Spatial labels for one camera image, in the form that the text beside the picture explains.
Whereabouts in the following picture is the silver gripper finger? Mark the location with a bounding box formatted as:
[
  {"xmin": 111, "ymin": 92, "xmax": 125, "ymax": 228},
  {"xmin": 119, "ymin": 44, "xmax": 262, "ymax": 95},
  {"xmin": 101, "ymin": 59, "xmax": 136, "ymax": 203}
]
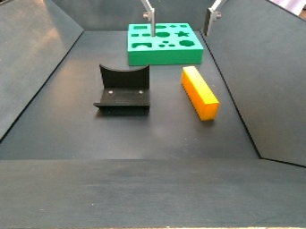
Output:
[
  {"xmin": 142, "ymin": 0, "xmax": 155, "ymax": 36},
  {"xmin": 203, "ymin": 0, "xmax": 222, "ymax": 36}
]

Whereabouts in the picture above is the yellow rectangular block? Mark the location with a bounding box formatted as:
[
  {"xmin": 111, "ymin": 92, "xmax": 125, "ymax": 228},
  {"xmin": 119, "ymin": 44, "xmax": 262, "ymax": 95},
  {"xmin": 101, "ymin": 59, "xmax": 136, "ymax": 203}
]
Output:
[{"xmin": 182, "ymin": 66, "xmax": 220, "ymax": 121}]

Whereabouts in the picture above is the green shape sorter board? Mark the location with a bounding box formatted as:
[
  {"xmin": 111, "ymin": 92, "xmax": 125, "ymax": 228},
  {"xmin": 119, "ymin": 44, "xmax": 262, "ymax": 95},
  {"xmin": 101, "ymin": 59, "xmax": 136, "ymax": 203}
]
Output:
[{"xmin": 127, "ymin": 23, "xmax": 203, "ymax": 66}]

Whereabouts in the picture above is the black curved fixture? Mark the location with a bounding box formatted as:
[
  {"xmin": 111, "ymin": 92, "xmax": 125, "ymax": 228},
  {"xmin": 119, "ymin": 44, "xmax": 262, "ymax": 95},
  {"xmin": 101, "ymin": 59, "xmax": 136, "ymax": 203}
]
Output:
[{"xmin": 95, "ymin": 64, "xmax": 151, "ymax": 109}]

